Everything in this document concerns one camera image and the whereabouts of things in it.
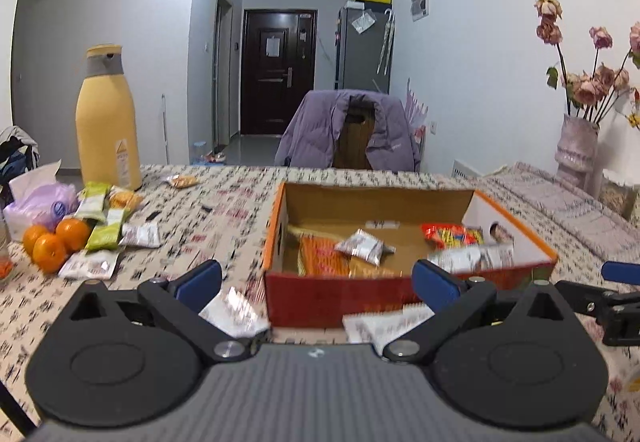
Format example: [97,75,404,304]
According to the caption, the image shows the green snack bar upper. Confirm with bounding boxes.
[74,181,111,225]

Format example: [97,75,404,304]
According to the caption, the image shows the purple jacket on chair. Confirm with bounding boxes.
[274,89,421,173]

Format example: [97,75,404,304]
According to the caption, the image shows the purple tissue pack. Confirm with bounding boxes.
[3,161,78,243]

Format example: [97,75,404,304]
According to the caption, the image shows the orange red cardboard box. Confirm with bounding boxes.
[262,182,558,329]

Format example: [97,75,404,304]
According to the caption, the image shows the orange spicy strip snack pack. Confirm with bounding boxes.
[297,233,404,280]

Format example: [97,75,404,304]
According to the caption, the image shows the pink ceramic vase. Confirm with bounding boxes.
[554,115,599,191]

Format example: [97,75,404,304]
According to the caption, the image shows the yellow flower branches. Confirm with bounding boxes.
[626,89,640,130]

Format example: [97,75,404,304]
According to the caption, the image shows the white sachet by green bars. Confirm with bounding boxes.
[119,222,162,249]

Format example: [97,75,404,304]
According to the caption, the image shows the yellow thermos bottle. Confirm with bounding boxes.
[75,44,142,191]

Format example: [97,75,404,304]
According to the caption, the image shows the orange mandarin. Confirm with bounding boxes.
[55,218,92,253]
[22,225,49,257]
[32,233,67,274]

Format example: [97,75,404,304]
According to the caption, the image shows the wall picture frame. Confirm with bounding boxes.
[410,0,430,22]

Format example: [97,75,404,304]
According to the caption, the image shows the red noodle snack bag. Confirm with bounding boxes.
[421,223,485,249]

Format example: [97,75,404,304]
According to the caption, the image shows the white snack sachet near oranges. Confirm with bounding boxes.
[58,251,120,281]

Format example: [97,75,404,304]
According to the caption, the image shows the right orange mandarin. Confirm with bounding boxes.
[55,218,92,253]

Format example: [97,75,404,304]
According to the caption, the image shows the dried pink rose bouquet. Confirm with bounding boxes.
[532,0,640,125]

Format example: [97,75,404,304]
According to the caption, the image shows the green snack bar lower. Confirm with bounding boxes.
[86,208,128,251]

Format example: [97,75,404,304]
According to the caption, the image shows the left orange mandarin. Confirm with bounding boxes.
[22,225,49,257]

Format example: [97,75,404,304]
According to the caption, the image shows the wooden chair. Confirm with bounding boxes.
[333,102,375,170]

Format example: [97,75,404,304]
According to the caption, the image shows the green snack bar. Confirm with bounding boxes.
[86,208,128,251]
[74,181,111,225]

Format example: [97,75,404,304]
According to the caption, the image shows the dark entrance door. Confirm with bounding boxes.
[240,9,318,136]

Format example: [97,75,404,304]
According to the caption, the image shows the grey refrigerator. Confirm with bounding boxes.
[334,2,393,94]

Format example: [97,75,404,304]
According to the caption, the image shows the small orange cracker packet far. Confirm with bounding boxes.
[165,175,200,190]

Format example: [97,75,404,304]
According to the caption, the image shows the front orange mandarin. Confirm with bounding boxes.
[32,233,67,274]

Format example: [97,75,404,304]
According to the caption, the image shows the folded pink grey blanket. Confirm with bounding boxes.
[476,163,639,283]

